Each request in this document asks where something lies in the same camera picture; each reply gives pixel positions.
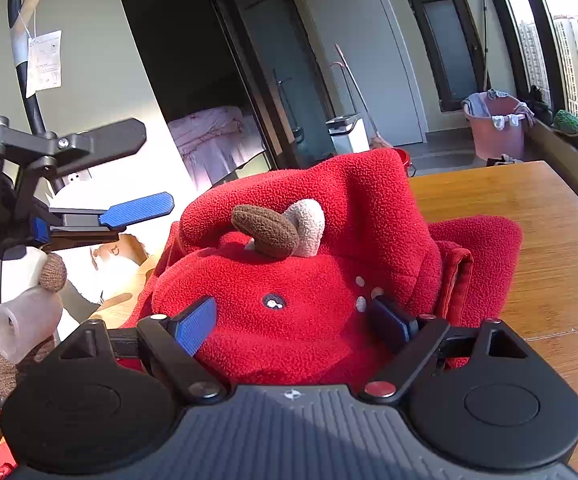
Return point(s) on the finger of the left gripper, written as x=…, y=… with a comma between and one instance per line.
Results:
x=86, y=224
x=75, y=151

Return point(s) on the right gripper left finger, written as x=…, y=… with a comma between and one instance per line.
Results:
x=169, y=348

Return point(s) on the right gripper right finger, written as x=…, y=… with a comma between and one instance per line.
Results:
x=413, y=342

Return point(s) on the red fleece garment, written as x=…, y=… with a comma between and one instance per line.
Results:
x=293, y=259

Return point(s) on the white paper tag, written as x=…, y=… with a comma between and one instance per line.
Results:
x=44, y=63

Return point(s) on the red plastic bucket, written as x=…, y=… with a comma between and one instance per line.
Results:
x=408, y=164

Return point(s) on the shoes on floor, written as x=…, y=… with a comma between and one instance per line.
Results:
x=502, y=161

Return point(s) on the white mop bucket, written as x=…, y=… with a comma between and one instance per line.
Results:
x=348, y=134

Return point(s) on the pink laundry basket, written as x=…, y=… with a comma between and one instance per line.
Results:
x=498, y=122

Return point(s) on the green slipper far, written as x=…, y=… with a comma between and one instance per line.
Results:
x=565, y=123

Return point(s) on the broom pole by window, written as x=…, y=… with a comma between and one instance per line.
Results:
x=484, y=42

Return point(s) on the black white vacuum handle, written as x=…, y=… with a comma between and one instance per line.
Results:
x=19, y=13

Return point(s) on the mop with long handle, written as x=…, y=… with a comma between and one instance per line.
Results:
x=378, y=141

